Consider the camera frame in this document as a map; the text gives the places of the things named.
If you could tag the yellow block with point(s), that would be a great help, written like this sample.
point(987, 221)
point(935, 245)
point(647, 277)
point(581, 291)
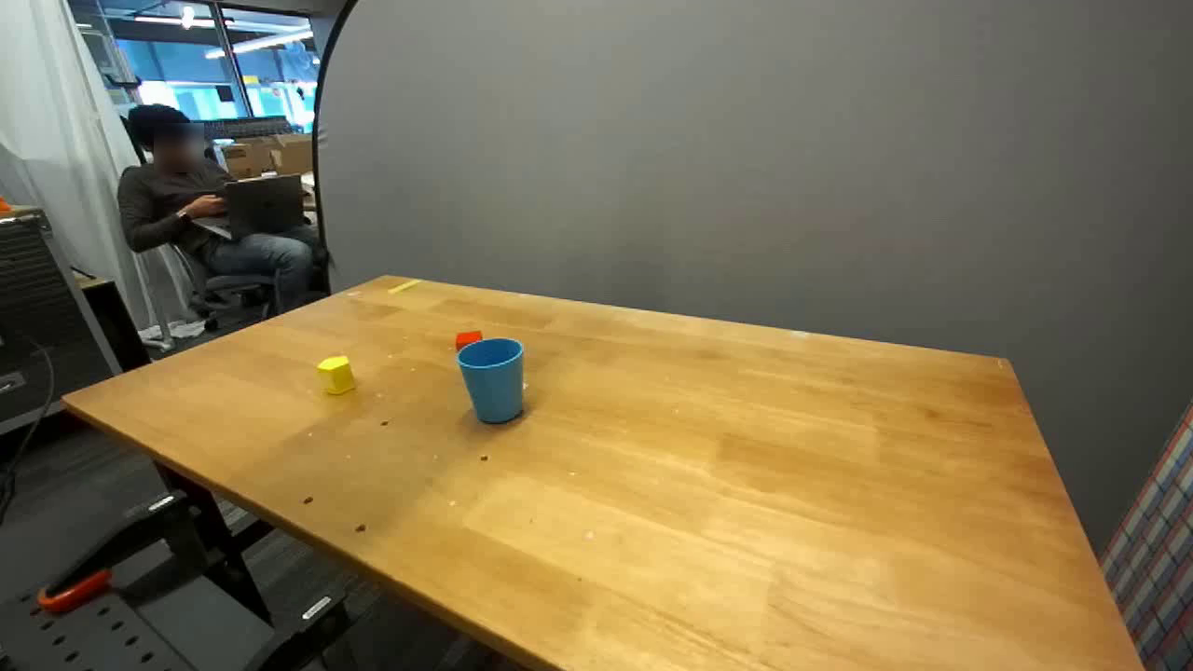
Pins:
point(338, 378)

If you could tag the blue plastic cup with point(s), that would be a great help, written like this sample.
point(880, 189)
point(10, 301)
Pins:
point(492, 378)

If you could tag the red-orange block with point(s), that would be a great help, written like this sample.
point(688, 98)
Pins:
point(469, 338)

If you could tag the seated person with laptop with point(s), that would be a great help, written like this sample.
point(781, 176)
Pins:
point(181, 196)

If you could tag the grey backdrop panel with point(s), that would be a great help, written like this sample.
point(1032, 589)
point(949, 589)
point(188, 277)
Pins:
point(1004, 176)

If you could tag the black equipment cabinet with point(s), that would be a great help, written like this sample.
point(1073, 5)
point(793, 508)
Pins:
point(49, 338)

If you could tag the white curtain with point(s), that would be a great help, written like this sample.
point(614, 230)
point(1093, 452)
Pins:
point(64, 150)

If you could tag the plaid fabric chair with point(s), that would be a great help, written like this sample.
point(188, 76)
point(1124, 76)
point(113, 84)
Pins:
point(1151, 555)

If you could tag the black table leg frame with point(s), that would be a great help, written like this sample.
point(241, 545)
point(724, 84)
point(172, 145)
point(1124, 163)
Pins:
point(203, 545)

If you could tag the orange-handled tool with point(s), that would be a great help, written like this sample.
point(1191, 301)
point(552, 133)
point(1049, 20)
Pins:
point(77, 593)

